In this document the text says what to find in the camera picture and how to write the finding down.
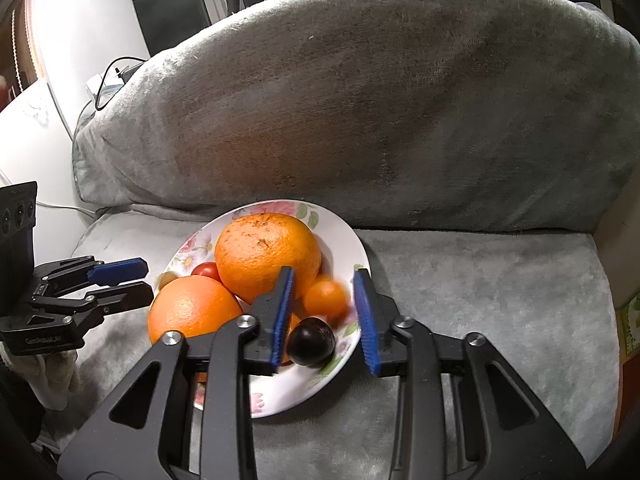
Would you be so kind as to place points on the yellow green box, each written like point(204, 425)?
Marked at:
point(631, 327)

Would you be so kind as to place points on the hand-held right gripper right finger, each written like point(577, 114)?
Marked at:
point(365, 325)

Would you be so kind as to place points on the large grey pillow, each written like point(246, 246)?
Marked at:
point(400, 110)

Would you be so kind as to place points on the small tangerine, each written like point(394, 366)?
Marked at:
point(294, 322)
point(325, 300)

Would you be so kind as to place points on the speckled large orange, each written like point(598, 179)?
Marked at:
point(260, 255)

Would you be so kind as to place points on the grey plush blanket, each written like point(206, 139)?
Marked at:
point(475, 285)

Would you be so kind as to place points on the person's left hand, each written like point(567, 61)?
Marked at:
point(55, 375)

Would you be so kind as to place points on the smooth large orange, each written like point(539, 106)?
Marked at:
point(190, 310)

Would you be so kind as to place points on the red cherry tomato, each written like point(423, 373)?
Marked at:
point(206, 271)

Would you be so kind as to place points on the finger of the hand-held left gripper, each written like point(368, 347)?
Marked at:
point(125, 297)
point(120, 270)

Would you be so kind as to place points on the dark purple plum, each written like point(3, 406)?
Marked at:
point(312, 340)

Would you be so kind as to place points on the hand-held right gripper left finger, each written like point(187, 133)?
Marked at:
point(282, 320)

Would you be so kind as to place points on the white floral plate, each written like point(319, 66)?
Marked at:
point(340, 255)

